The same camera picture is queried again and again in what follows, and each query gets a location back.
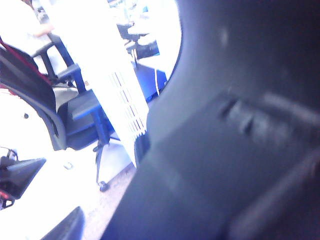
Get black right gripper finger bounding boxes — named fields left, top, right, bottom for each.
left=47, top=206, right=86, bottom=240

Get grey framed office chair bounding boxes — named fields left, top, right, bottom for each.
left=0, top=32, right=118, bottom=193

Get blue cabinet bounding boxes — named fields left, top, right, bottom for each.
left=133, top=63, right=168, bottom=103

